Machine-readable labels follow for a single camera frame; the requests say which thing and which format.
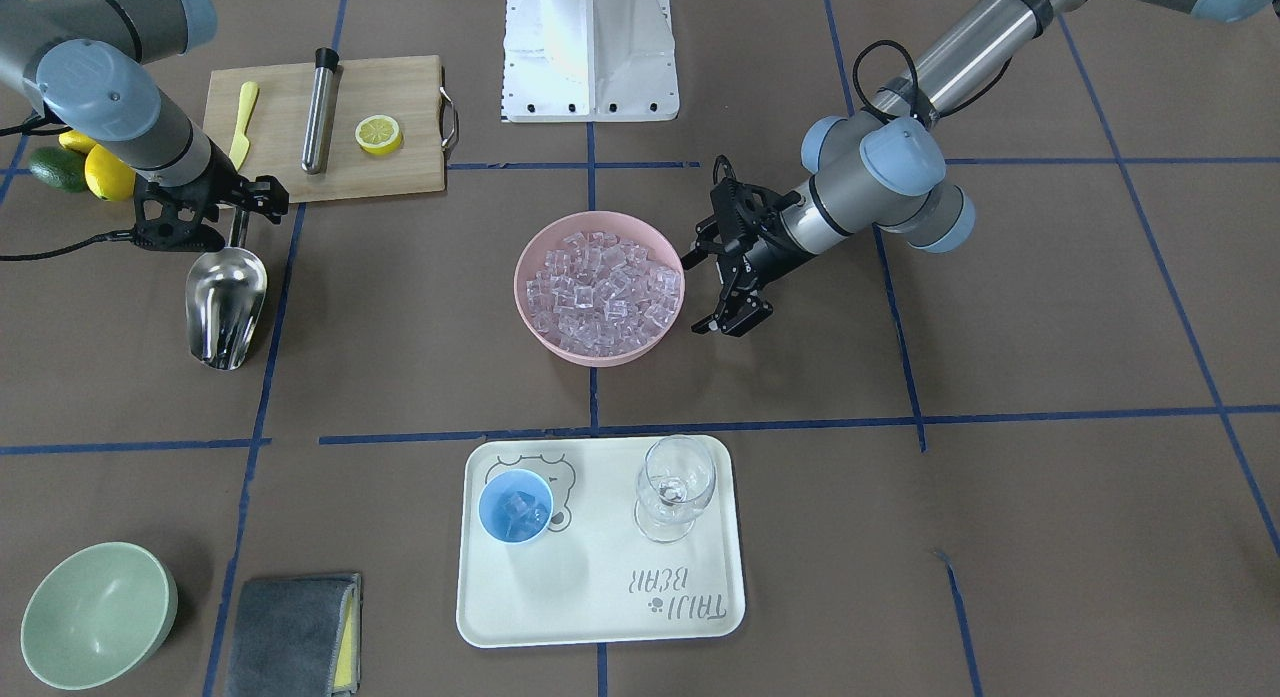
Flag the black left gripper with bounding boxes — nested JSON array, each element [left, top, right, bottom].
[[681, 155, 814, 338]]

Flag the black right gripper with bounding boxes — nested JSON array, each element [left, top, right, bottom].
[[133, 173, 291, 252]]

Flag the steel ice scoop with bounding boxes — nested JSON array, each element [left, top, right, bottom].
[[186, 208, 268, 372]]

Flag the pink bowl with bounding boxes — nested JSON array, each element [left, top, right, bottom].
[[513, 211, 686, 366]]

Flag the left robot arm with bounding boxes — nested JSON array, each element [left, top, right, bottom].
[[681, 0, 1276, 338]]

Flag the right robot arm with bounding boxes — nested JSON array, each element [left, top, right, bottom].
[[1, 0, 291, 252]]

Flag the clear ice cubes pile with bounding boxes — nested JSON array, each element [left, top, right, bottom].
[[516, 231, 684, 359]]

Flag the light blue cup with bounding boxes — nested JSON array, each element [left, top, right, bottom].
[[477, 469, 554, 545]]

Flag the ice cubes in cup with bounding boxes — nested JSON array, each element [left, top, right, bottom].
[[495, 489, 550, 544]]

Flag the whole yellow lemon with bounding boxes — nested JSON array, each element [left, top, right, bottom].
[[84, 145, 137, 202]]

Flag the yellow plastic knife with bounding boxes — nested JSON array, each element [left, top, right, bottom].
[[229, 81, 260, 170]]

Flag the steel cylinder muddler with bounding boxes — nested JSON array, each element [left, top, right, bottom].
[[300, 47, 340, 176]]

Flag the clear wine glass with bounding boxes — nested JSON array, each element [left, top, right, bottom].
[[634, 434, 718, 545]]

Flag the lemon half slice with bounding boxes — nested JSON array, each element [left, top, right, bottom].
[[355, 114, 403, 156]]

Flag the wooden cutting board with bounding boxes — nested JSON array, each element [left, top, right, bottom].
[[204, 55, 445, 202]]

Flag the cream bear tray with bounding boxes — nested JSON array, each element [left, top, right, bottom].
[[456, 434, 748, 648]]

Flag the green bowl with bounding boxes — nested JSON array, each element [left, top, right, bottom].
[[20, 542, 178, 691]]

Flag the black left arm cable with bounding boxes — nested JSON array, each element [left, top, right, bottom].
[[852, 38, 1011, 118]]

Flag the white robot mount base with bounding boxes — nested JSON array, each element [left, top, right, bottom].
[[500, 0, 681, 124]]

